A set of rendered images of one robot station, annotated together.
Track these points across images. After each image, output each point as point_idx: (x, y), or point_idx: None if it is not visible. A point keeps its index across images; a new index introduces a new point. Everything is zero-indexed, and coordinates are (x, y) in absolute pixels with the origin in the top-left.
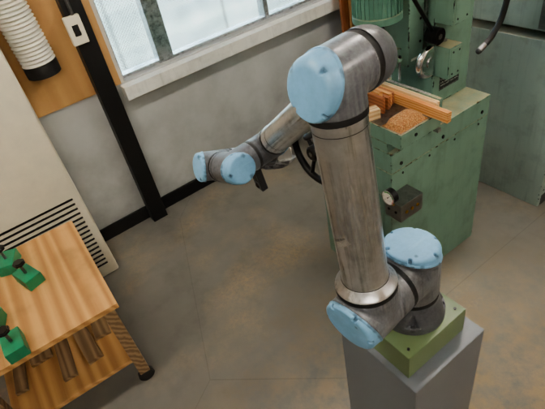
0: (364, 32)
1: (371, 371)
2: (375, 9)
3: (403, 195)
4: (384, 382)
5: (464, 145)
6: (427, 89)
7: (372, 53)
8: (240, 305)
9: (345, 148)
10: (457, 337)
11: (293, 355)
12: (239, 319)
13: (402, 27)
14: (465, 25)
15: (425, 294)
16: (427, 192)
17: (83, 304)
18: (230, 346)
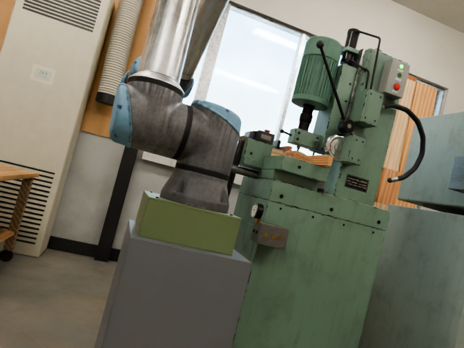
0: None
1: (119, 262)
2: (305, 85)
3: (271, 224)
4: (119, 266)
5: (353, 243)
6: (335, 180)
7: None
8: (88, 308)
9: None
10: (218, 253)
11: (85, 347)
12: (76, 312)
13: (326, 119)
14: (379, 148)
15: (201, 141)
16: (302, 262)
17: None
18: (44, 316)
